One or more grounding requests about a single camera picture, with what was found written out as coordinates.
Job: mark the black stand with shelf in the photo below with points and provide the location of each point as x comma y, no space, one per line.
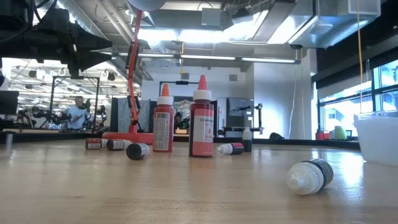
260,115

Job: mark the clear plastic bin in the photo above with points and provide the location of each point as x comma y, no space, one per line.
379,140

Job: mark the red box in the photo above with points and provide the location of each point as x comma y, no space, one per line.
321,136

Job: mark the black aluminium table frame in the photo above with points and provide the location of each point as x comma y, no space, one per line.
335,144

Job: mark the long ceiling light fixture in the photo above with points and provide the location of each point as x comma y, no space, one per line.
208,57

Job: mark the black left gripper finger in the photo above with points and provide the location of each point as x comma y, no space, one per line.
87,59
88,40

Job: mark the person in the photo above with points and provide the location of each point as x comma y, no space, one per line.
76,115
178,119

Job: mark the grey partition panel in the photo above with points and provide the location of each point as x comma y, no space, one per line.
122,115

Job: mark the grey metal cabinet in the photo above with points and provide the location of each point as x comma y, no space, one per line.
241,119

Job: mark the black monitor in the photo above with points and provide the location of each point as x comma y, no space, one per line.
8,102

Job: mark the grey ceiling box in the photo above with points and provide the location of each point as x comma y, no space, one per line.
211,17

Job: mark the black dome object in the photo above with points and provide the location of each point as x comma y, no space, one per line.
276,136

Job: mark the black rig frame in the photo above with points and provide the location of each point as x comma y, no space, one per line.
182,82
90,77

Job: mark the red desk lamp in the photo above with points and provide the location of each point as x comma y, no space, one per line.
130,138

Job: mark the grey metal post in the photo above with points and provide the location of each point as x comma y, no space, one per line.
8,140

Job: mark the green object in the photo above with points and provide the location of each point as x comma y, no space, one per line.
339,133

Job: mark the red food coloring squeeze bottle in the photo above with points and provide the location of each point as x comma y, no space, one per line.
202,130

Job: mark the silver ventilation duct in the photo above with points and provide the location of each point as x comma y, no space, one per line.
311,28

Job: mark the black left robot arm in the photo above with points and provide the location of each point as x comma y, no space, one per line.
12,12

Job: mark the small food coloring dropper bottle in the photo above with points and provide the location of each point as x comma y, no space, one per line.
118,145
308,177
136,151
231,149
93,144
247,140

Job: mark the white cloth cover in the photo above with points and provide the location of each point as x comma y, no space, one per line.
184,107

